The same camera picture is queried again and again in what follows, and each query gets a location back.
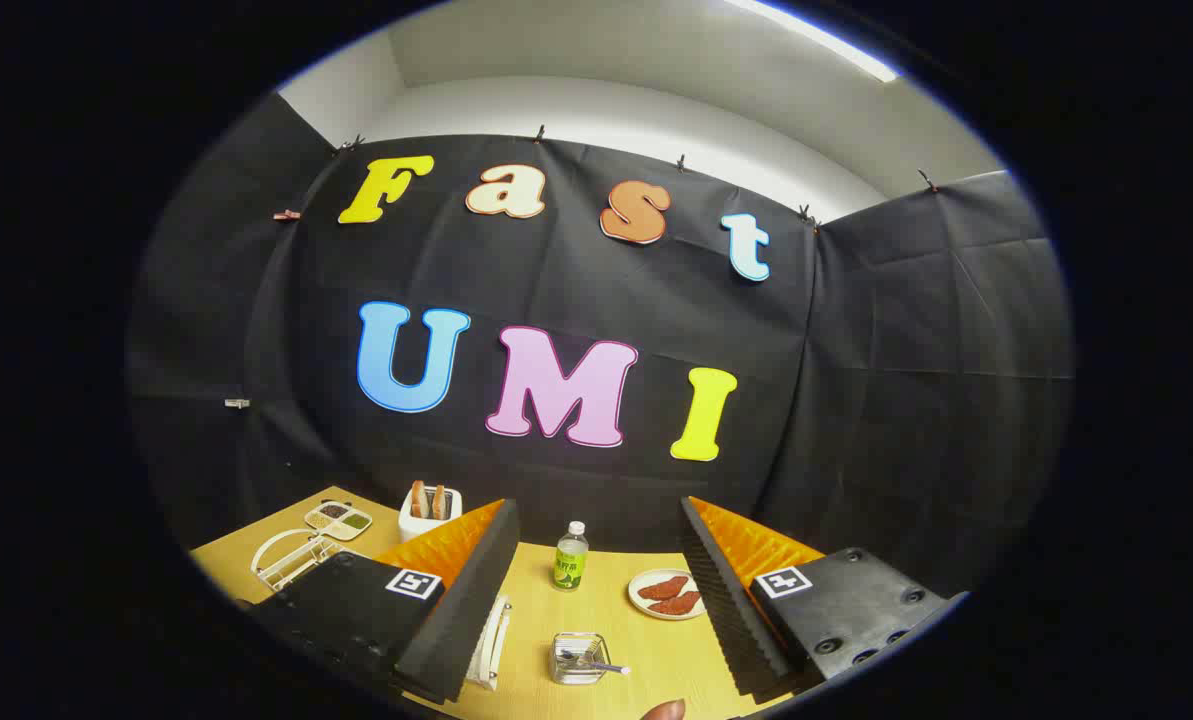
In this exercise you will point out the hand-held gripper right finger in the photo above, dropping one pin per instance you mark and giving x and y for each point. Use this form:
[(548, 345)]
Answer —
[(726, 620)]

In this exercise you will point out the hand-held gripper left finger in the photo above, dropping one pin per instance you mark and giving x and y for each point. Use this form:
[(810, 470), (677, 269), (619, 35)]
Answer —
[(461, 610)]

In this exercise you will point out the small white plate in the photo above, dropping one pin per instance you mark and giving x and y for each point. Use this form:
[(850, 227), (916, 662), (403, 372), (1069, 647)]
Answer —
[(639, 600)]

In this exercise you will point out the divided condiment dish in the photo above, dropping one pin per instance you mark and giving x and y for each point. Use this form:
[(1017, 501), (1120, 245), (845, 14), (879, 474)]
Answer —
[(338, 520)]

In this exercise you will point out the red meat slice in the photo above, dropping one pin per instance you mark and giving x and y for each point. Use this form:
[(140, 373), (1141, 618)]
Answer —
[(678, 603), (664, 587)]

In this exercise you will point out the white toaster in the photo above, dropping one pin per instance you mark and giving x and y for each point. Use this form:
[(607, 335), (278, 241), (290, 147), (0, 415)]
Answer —
[(418, 527)]

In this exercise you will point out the toasted bread slice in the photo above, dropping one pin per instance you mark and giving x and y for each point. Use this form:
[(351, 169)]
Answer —
[(439, 502), (417, 498)]

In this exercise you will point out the green label drink bottle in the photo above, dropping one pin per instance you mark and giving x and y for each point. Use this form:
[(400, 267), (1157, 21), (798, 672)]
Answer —
[(570, 568)]

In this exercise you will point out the black backdrop cloth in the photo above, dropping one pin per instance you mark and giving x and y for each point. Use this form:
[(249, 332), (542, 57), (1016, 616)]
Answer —
[(556, 280)]

